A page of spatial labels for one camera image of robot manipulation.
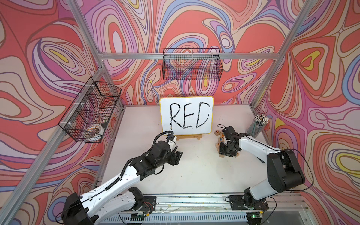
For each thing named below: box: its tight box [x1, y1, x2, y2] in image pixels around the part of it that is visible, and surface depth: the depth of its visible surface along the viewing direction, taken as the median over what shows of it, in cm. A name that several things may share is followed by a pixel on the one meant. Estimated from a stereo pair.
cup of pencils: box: [245, 113, 270, 139], surface depth 91 cm
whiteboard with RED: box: [159, 96, 214, 136], surface depth 92 cm
